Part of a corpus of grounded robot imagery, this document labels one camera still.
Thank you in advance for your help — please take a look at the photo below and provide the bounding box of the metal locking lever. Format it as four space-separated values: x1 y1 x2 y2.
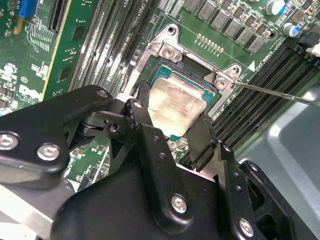
233 79 320 107

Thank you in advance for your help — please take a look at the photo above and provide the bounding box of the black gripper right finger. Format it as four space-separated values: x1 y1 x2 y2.
186 112 297 240

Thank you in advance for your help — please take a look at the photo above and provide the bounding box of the silver CPU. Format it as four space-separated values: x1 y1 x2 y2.
147 64 217 141

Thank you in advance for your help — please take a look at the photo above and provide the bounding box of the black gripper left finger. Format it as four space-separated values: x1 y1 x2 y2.
0 79 196 235

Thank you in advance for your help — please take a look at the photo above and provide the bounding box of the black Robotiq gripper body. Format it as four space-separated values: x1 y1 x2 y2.
51 163 238 240

